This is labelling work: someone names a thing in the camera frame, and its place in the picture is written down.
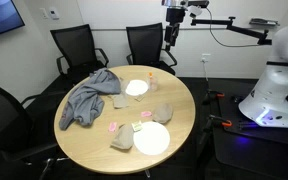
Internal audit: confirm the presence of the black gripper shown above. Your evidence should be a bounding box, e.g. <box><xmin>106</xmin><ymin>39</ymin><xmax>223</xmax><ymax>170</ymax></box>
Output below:
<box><xmin>164</xmin><ymin>7</ymin><xmax>185</xmax><ymax>46</ymax></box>

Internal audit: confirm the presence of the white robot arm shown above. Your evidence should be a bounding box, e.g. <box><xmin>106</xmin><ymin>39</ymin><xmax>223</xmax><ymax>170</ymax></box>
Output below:
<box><xmin>190</xmin><ymin>6</ymin><xmax>288</xmax><ymax>128</ymax></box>

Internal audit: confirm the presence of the clear plastic cup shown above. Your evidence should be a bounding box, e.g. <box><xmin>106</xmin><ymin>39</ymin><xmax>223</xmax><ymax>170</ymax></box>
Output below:
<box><xmin>147</xmin><ymin>74</ymin><xmax>158</xmax><ymax>91</ymax></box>

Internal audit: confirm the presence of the black office chair right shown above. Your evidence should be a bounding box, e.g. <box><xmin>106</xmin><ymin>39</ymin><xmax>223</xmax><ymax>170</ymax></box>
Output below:
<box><xmin>126</xmin><ymin>23</ymin><xmax>177</xmax><ymax>75</ymax></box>

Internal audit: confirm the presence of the black office chair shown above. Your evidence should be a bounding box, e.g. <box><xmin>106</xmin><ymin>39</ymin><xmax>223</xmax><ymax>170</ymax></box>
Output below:
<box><xmin>126</xmin><ymin>23</ymin><xmax>177</xmax><ymax>75</ymax></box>
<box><xmin>49</xmin><ymin>23</ymin><xmax>110</xmax><ymax>84</ymax></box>

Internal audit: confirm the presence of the small white plate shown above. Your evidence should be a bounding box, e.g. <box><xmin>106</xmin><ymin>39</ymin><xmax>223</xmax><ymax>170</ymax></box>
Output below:
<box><xmin>125</xmin><ymin>80</ymin><xmax>148</xmax><ymax>96</ymax></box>

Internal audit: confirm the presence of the small brown paper scrap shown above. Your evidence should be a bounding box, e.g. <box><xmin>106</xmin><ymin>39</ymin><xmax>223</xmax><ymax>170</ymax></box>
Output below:
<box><xmin>135</xmin><ymin>94</ymin><xmax>145</xmax><ymax>102</ymax></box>

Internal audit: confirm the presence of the orange black clamp upper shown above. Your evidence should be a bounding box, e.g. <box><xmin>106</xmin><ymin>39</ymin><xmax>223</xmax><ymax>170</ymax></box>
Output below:
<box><xmin>202</xmin><ymin>90</ymin><xmax>225</xmax><ymax>105</ymax></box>

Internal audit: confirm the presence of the orange black clamp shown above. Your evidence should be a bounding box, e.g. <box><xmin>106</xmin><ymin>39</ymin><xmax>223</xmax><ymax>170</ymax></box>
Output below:
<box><xmin>203</xmin><ymin>114</ymin><xmax>232</xmax><ymax>133</ymax></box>
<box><xmin>202</xmin><ymin>90</ymin><xmax>225</xmax><ymax>105</ymax></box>

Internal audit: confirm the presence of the brown napkin at right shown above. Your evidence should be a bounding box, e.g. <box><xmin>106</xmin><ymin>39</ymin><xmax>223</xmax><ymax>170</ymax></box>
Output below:
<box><xmin>152</xmin><ymin>103</ymin><xmax>173</xmax><ymax>124</ymax></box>

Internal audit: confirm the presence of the brown napkin by sweatshirt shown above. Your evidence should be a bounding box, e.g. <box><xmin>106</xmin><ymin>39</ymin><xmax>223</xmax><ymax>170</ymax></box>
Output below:
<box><xmin>113</xmin><ymin>94</ymin><xmax>128</xmax><ymax>109</ymax></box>

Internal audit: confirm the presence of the black office chair left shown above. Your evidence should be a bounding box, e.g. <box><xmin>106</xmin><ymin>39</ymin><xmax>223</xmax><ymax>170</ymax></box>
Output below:
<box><xmin>49</xmin><ymin>23</ymin><xmax>110</xmax><ymax>84</ymax></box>

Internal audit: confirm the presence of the green yellow packet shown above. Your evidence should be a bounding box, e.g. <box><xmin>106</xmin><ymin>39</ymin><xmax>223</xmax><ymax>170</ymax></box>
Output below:
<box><xmin>132</xmin><ymin>121</ymin><xmax>142</xmax><ymax>132</ymax></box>

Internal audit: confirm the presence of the orange black clamp lower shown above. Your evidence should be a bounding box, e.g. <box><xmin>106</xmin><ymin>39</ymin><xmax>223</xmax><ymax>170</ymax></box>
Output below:
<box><xmin>203</xmin><ymin>114</ymin><xmax>232</xmax><ymax>133</ymax></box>

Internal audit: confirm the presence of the large white plate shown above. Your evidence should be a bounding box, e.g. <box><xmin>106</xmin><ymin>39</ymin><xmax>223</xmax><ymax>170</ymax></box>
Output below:
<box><xmin>133</xmin><ymin>122</ymin><xmax>170</xmax><ymax>155</ymax></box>

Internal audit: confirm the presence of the pink packet at front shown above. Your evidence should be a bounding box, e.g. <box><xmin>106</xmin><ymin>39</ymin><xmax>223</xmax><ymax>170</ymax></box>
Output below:
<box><xmin>108</xmin><ymin>122</ymin><xmax>117</xmax><ymax>132</ymax></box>

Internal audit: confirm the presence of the grey sweatshirt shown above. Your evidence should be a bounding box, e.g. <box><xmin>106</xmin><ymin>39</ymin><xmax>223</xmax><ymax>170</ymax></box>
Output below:
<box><xmin>59</xmin><ymin>68</ymin><xmax>121</xmax><ymax>131</ymax></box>

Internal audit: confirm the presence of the brown napkin at front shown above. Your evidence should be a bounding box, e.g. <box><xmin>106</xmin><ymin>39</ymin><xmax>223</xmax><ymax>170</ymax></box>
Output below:
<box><xmin>111</xmin><ymin>124</ymin><xmax>134</xmax><ymax>150</ymax></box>

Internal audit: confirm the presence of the black office chair foreground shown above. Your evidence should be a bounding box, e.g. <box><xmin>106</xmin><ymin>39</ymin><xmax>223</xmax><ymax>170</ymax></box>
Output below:
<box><xmin>0</xmin><ymin>87</ymin><xmax>61</xmax><ymax>180</ymax></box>

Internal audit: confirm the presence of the white wall outlet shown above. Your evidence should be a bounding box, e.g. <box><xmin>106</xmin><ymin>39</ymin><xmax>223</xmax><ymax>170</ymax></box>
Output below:
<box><xmin>201</xmin><ymin>53</ymin><xmax>210</xmax><ymax>62</ymax></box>

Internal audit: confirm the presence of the black cable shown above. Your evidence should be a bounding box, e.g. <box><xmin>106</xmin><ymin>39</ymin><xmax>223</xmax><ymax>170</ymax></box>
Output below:
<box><xmin>203</xmin><ymin>7</ymin><xmax>262</xmax><ymax>48</ymax></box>

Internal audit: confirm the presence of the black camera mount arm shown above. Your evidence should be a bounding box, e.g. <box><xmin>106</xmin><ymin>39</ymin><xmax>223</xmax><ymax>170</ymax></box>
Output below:
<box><xmin>191</xmin><ymin>17</ymin><xmax>272</xmax><ymax>45</ymax></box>

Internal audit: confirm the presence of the white wall thermostat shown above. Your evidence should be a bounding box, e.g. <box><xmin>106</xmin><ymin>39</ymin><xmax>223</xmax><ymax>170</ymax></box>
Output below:
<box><xmin>49</xmin><ymin>7</ymin><xmax>60</xmax><ymax>20</ymax></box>

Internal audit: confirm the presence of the white light switch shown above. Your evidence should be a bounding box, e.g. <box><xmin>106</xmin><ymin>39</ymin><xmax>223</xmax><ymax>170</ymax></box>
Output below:
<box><xmin>40</xmin><ymin>8</ymin><xmax>49</xmax><ymax>19</ymax></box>

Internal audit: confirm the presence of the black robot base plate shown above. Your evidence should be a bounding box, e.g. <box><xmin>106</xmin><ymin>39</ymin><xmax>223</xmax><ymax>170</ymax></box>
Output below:
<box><xmin>212</xmin><ymin>96</ymin><xmax>288</xmax><ymax>180</ymax></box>

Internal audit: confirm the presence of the wall monitor screen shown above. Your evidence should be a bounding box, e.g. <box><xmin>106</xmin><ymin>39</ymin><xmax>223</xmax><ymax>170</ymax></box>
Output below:
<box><xmin>0</xmin><ymin>0</ymin><xmax>25</xmax><ymax>34</ymax></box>

